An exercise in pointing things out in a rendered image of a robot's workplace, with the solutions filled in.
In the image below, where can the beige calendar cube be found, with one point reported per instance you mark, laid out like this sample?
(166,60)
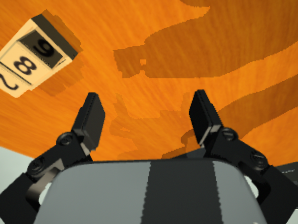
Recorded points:
(32,57)
(11,82)

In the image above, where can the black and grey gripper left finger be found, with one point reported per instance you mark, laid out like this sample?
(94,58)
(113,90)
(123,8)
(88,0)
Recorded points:
(19,202)

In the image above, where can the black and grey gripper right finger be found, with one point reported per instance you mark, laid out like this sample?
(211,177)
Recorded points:
(277,195)

